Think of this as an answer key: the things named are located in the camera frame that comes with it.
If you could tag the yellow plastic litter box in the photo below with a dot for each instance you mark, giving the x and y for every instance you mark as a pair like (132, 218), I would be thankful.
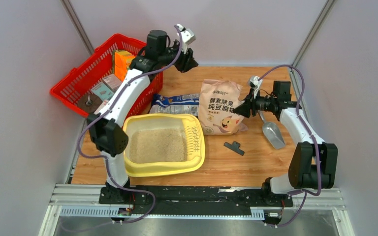
(163, 144)

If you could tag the blue chips bag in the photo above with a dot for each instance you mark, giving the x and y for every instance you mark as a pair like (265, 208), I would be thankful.
(181, 104)

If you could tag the metal litter scoop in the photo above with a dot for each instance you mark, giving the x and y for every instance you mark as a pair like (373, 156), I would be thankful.
(272, 133)

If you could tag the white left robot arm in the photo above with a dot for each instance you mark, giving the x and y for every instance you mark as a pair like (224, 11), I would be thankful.
(106, 127)

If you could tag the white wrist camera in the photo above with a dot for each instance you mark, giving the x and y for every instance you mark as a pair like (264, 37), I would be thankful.
(255, 83)
(188, 37)

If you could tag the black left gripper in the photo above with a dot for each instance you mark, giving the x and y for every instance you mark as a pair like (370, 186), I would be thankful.
(187, 62)

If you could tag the pink cat litter bag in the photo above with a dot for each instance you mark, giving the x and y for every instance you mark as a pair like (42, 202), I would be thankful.
(217, 101)

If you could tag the grey pink small box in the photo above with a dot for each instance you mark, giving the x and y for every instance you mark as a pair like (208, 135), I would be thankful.
(112, 81)

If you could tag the teal small box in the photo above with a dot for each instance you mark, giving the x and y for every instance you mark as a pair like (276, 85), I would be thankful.
(102, 91)

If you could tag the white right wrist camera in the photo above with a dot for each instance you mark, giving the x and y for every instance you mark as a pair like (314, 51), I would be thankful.
(255, 83)

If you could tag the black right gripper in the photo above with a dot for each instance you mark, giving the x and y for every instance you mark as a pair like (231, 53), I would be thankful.
(243, 109)

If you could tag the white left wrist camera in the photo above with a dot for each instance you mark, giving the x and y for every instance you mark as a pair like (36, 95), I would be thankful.
(188, 37)

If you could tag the orange yellow sponge pack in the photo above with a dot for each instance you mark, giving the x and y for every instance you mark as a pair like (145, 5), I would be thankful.
(121, 62)

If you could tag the red plastic basket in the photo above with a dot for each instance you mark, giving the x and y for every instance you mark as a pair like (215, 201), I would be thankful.
(80, 80)

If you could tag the brown round disc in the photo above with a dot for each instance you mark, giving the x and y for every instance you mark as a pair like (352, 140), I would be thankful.
(89, 103)

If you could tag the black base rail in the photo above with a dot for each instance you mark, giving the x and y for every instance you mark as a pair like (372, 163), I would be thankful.
(192, 200)

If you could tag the black bag clip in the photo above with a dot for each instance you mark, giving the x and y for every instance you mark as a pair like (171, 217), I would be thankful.
(235, 147)

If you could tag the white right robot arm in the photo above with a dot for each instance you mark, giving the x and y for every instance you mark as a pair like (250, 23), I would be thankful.
(313, 165)

